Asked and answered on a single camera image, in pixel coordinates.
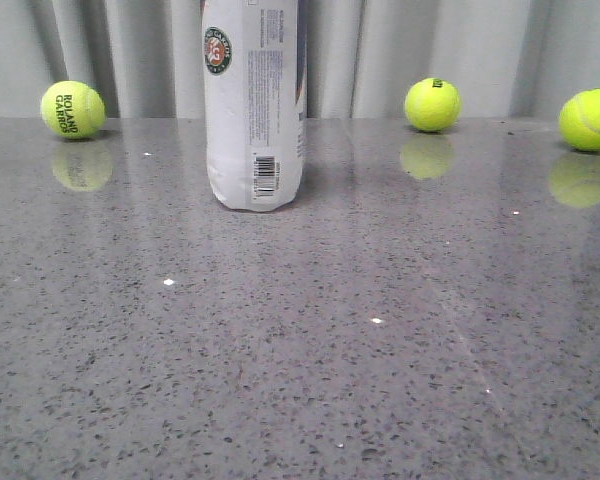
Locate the grey pleated curtain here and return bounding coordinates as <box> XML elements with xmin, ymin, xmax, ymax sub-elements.
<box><xmin>0</xmin><ymin>1</ymin><xmax>600</xmax><ymax>119</ymax></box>

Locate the white plastic tennis ball can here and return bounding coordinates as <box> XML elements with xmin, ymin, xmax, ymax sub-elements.
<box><xmin>201</xmin><ymin>0</ymin><xmax>308</xmax><ymax>212</ymax></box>

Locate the Wilson tennis ball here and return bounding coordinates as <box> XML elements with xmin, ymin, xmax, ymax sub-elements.
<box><xmin>404</xmin><ymin>78</ymin><xmax>461</xmax><ymax>132</ymax></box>

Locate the Roland Garros tennis ball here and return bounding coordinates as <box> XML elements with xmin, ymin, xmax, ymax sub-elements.
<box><xmin>40</xmin><ymin>81</ymin><xmax>107</xmax><ymax>140</ymax></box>

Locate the plain yellow tennis ball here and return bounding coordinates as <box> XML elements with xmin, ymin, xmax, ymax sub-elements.
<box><xmin>558</xmin><ymin>88</ymin><xmax>600</xmax><ymax>152</ymax></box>

